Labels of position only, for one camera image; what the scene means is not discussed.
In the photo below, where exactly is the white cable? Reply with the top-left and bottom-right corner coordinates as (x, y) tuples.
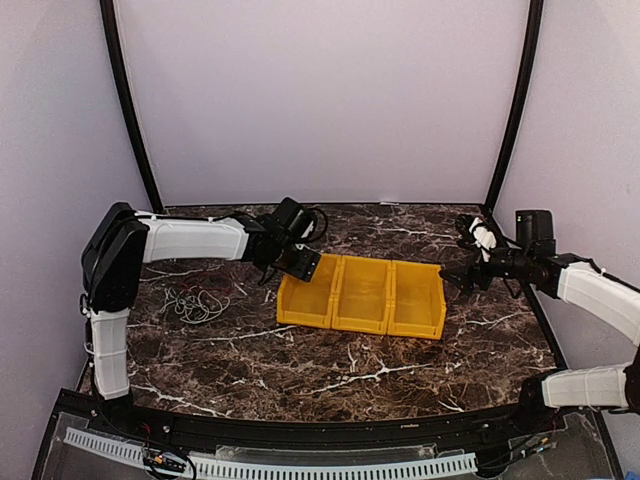
(162, 284), (236, 326)

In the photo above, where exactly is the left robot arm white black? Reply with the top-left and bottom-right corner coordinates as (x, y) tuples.
(80, 197), (329, 436)

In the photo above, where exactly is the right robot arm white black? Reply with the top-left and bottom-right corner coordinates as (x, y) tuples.
(440, 210), (639, 434)

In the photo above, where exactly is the yellow bin left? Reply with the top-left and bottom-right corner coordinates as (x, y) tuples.
(276, 254), (342, 329)

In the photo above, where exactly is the yellow bin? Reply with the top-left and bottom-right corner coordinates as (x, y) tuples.
(276, 254), (342, 329)
(387, 261), (446, 340)
(331, 256), (393, 335)

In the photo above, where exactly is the yellow bin right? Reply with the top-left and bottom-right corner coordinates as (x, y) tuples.
(387, 261), (446, 340)

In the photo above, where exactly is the yellow bin middle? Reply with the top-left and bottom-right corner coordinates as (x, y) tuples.
(331, 256), (393, 335)

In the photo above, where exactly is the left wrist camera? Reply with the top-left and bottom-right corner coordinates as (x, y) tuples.
(271, 197), (319, 244)

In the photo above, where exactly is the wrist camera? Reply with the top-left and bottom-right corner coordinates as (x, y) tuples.
(271, 197), (319, 244)
(455, 214), (498, 263)

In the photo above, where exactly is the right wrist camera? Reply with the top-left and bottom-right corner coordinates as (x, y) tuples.
(455, 214), (498, 263)

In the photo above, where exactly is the black front rail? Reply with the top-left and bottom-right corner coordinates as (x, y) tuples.
(54, 389), (566, 464)

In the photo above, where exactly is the white slotted cable duct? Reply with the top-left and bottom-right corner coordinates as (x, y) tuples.
(64, 427), (477, 479)

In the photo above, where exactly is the right black frame post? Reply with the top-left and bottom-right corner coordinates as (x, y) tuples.
(483, 0), (544, 217)

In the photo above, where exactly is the black frame post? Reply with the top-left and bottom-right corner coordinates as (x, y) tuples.
(483, 0), (544, 217)
(99, 0), (164, 213)

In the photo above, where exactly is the left black frame post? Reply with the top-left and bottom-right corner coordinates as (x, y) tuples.
(99, 0), (164, 213)

